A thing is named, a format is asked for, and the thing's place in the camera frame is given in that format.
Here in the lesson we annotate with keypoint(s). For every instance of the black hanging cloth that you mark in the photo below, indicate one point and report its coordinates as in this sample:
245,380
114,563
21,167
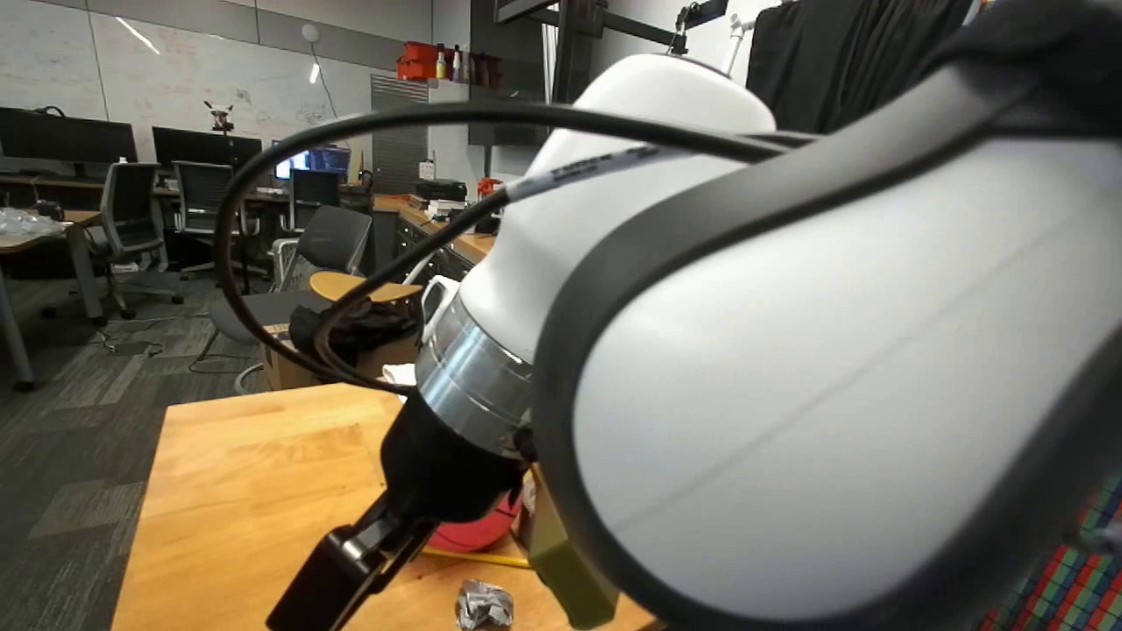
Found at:
854,56

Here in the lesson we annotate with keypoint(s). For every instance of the dark computer monitor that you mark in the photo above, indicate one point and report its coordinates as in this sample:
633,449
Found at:
205,145

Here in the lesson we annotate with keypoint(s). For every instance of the crumpled foil ball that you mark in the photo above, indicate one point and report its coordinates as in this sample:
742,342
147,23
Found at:
484,606

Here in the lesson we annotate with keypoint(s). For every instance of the dark wide monitor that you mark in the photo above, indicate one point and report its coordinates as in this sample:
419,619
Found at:
65,141

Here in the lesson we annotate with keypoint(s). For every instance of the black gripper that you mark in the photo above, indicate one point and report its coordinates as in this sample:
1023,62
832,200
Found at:
381,536

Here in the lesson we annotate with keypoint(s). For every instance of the small red basketball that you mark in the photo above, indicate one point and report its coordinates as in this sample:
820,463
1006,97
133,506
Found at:
481,535

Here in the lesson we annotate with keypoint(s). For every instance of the colourful patterned fabric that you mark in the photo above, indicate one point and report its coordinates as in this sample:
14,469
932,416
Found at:
1070,571

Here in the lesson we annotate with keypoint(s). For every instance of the round wooden stool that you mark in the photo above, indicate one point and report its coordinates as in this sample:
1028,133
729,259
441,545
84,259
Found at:
354,286

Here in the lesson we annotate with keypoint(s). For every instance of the grey office chair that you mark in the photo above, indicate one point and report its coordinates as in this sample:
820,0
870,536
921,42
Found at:
133,228

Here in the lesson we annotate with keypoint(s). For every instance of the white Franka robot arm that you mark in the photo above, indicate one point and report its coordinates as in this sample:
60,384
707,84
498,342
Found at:
819,386

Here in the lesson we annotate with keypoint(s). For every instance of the red box on shelf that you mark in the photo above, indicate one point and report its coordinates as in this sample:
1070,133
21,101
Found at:
419,62

